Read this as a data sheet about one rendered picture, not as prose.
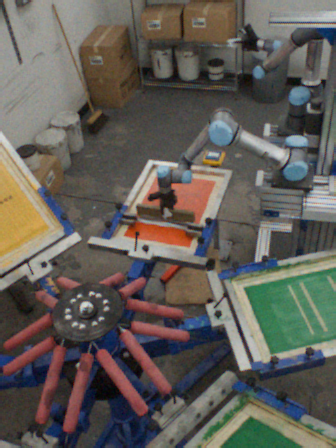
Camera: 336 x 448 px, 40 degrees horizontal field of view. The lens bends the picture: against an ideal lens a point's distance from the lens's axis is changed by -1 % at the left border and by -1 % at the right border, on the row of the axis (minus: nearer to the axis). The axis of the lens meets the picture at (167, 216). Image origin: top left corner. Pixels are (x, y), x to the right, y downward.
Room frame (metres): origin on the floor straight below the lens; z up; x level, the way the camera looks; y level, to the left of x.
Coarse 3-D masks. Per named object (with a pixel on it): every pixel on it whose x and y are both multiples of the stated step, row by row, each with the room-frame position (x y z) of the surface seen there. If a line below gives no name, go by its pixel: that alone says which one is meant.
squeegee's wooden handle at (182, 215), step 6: (138, 204) 2.11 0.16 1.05; (144, 204) 2.10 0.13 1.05; (138, 210) 2.10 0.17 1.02; (144, 210) 2.08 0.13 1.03; (150, 210) 2.07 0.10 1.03; (156, 210) 2.05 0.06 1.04; (174, 210) 2.02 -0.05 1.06; (180, 210) 2.01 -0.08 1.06; (156, 216) 2.05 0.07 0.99; (162, 216) 2.04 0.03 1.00; (174, 216) 2.01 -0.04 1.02; (180, 216) 1.99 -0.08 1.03; (186, 216) 1.98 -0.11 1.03; (192, 216) 1.96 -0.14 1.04; (192, 222) 1.96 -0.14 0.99
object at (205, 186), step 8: (192, 184) 2.35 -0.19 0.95; (200, 184) 2.34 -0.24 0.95; (208, 184) 2.33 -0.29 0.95; (208, 192) 2.25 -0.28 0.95; (200, 200) 2.19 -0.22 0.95; (208, 200) 2.18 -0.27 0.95; (200, 208) 2.11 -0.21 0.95; (200, 216) 2.04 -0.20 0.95; (160, 232) 1.95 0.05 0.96; (168, 232) 1.94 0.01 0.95; (176, 232) 1.93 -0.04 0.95; (184, 232) 1.93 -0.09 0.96; (160, 240) 1.89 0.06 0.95; (168, 240) 1.88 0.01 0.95; (176, 240) 1.87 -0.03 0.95; (184, 240) 1.86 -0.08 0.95
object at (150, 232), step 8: (152, 184) 2.41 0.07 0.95; (176, 184) 2.37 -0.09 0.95; (152, 192) 2.33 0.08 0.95; (144, 200) 2.26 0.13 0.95; (136, 224) 2.04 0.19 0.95; (144, 224) 2.04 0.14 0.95; (152, 224) 2.03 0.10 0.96; (128, 232) 1.99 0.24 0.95; (144, 232) 1.97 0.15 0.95; (152, 232) 1.96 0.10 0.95; (152, 240) 1.89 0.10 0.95
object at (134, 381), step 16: (176, 320) 1.28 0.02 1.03; (144, 336) 1.22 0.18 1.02; (176, 352) 1.15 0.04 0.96; (32, 368) 1.11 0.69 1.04; (48, 368) 1.13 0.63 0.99; (96, 368) 1.08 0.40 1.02; (128, 368) 1.07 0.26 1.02; (32, 384) 1.07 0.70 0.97; (144, 400) 0.90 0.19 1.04; (64, 416) 0.87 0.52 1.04; (80, 416) 0.86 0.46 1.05
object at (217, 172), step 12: (144, 168) 2.54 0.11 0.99; (192, 168) 2.48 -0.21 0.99; (204, 168) 2.46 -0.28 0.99; (216, 168) 2.44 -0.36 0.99; (144, 180) 2.43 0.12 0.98; (228, 180) 2.31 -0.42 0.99; (132, 192) 2.31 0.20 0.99; (132, 204) 2.23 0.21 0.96; (216, 204) 2.09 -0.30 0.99; (216, 216) 2.01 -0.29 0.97; (120, 240) 1.89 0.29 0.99; (132, 240) 1.88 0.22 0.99; (180, 252) 1.74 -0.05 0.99; (192, 252) 1.73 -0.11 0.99
